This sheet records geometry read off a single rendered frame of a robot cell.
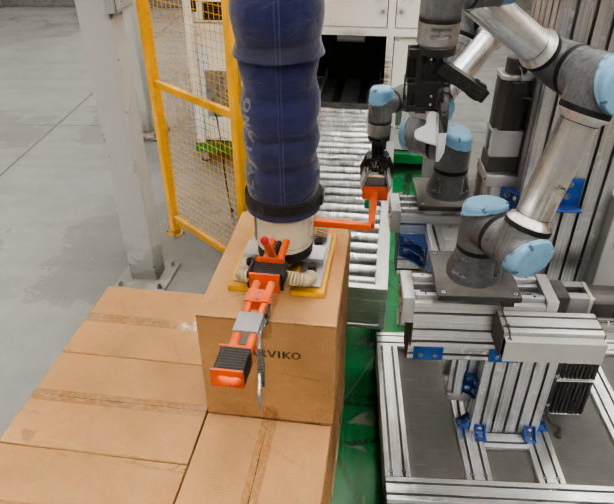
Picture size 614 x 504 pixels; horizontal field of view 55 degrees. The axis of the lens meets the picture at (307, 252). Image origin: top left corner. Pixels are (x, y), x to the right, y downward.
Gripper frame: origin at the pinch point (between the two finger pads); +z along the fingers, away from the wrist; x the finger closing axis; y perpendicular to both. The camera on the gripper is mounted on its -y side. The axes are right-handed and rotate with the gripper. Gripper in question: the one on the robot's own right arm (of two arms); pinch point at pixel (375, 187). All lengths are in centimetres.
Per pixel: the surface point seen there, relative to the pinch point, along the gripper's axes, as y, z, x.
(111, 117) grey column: -76, 9, -131
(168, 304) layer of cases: 8, 53, -79
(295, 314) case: 55, 13, -19
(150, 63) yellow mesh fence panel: -127, -2, -129
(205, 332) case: 59, 19, -45
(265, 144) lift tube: 39, -31, -29
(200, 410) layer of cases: 59, 53, -50
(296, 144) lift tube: 38, -31, -21
